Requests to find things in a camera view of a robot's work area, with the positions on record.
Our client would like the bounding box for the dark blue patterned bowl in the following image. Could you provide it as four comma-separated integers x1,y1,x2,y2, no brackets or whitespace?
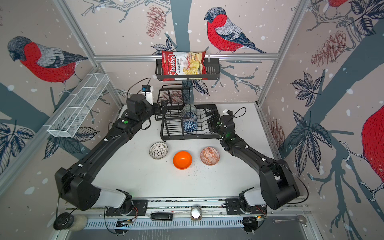
183,119,198,133

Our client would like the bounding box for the grey green patterned bowl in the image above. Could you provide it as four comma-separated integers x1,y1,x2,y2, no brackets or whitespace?
181,104,198,115

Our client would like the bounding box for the black wire dish rack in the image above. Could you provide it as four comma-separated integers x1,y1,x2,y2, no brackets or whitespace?
155,85,220,142

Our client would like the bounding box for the white brown patterned bowl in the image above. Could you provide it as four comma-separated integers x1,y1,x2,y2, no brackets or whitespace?
149,142,169,160

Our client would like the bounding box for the orange plastic bowl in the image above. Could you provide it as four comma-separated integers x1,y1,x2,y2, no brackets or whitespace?
173,151,193,170

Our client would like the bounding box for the blue white rimmed bowl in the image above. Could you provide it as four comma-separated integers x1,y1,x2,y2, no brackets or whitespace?
182,112,198,121

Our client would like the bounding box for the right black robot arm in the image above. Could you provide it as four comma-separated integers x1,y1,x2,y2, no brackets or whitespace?
207,110,300,210

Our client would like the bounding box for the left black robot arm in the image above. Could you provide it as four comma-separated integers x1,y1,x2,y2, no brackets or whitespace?
55,94,168,215

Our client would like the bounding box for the red white patterned bowl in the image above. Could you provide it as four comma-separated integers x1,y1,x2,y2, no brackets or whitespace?
200,147,220,166

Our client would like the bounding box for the red cassava chips bag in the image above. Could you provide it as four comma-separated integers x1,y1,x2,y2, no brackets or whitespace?
162,51,207,81

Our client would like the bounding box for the silver round button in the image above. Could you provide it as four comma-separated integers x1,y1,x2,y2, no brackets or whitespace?
190,206,202,221

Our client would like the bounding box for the small black box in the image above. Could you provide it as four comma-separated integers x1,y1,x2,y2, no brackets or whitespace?
150,213,173,221

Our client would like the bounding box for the metal spoon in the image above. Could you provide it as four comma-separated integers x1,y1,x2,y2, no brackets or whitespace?
273,215,307,225

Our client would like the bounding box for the black round knob device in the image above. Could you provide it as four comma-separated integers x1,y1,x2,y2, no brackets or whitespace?
53,213,88,232

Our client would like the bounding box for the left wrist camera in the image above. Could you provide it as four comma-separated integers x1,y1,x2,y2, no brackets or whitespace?
141,85,154,105

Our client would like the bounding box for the black wall shelf basket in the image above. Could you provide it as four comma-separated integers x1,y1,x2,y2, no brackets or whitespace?
155,58,221,81

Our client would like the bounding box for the white wire wall basket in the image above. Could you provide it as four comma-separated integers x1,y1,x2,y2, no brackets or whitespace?
48,73,110,138

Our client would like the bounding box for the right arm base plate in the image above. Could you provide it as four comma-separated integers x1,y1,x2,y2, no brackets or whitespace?
224,198,267,216

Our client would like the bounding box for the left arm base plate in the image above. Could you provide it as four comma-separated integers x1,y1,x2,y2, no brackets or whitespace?
106,200,148,218

